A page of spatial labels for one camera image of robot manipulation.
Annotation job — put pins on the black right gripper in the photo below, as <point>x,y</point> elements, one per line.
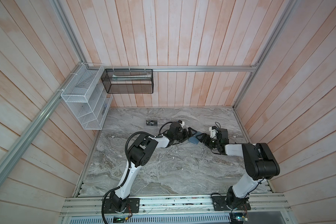
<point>205,140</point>

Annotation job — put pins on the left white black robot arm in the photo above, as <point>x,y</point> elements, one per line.
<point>138,149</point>

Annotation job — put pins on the white ventilation grille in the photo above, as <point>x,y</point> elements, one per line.
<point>214,218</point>

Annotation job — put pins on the white wire mesh shelf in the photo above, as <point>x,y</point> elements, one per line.
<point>86,97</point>

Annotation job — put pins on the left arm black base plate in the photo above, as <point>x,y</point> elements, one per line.
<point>116,205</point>

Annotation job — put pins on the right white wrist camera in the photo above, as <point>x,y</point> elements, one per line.
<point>213,131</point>

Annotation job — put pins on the black mesh basket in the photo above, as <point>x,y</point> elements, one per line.
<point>128,81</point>

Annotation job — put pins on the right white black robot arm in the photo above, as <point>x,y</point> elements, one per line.
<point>259,161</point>

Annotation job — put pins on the clear acrylic card stand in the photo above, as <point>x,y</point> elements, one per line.
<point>161,122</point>

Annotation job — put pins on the black card in stand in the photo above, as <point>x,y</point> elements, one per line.
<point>152,123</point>

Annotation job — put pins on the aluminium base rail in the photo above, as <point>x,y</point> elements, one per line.
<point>176,204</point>

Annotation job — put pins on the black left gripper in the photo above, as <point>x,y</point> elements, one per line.
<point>190,132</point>

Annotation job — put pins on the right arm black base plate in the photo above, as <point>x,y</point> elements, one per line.
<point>224,203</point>

